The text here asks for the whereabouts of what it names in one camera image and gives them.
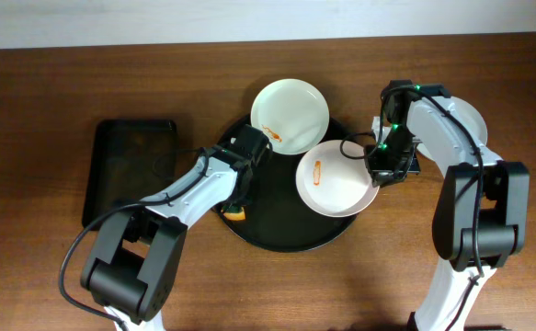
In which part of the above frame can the pink plate with ketchup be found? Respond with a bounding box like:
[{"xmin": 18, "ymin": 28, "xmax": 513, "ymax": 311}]
[{"xmin": 295, "ymin": 140, "xmax": 380, "ymax": 218}]

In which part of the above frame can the orange green sponge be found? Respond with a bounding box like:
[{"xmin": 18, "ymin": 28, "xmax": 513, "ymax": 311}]
[{"xmin": 221, "ymin": 205, "xmax": 246, "ymax": 222}]

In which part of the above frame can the light blue plate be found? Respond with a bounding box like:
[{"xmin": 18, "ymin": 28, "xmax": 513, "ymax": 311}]
[{"xmin": 407, "ymin": 97, "xmax": 488, "ymax": 167}]

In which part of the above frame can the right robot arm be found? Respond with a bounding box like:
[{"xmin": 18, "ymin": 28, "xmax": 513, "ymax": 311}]
[{"xmin": 364, "ymin": 80, "xmax": 530, "ymax": 330}]

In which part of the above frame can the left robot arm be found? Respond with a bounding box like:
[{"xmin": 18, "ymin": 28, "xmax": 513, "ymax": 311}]
[{"xmin": 80, "ymin": 125, "xmax": 271, "ymax": 330}]

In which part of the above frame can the rectangular black tray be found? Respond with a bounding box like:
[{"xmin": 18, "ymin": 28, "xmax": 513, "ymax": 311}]
[{"xmin": 82, "ymin": 119, "xmax": 178, "ymax": 226}]

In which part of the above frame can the white plate with ketchup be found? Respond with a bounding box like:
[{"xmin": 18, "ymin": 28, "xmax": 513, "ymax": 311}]
[{"xmin": 250, "ymin": 78, "xmax": 330, "ymax": 155}]

